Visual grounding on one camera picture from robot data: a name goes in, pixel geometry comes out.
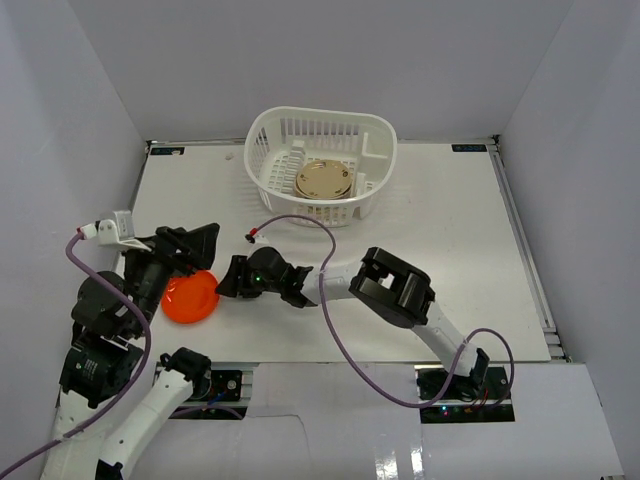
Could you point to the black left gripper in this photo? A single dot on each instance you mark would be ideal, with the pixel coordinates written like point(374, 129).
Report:
point(176, 248)

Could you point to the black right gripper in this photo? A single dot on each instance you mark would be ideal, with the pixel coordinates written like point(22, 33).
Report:
point(240, 267)

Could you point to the orange round plate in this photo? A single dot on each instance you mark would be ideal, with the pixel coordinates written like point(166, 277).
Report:
point(190, 299)

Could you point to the beige round floral plate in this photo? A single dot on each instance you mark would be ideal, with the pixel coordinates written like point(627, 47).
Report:
point(323, 180)

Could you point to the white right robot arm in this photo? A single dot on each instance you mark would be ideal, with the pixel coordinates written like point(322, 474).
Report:
point(396, 291)

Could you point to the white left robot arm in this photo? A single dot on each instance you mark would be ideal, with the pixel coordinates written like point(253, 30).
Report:
point(110, 348)

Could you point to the white plastic dish bin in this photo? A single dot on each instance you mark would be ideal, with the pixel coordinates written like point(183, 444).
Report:
point(285, 142)

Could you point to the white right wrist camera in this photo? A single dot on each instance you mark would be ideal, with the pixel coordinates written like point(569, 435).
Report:
point(256, 238)

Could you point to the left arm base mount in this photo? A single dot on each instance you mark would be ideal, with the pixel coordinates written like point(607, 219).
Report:
point(224, 395)

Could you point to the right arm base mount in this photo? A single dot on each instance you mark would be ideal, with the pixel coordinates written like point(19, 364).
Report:
point(461, 404)

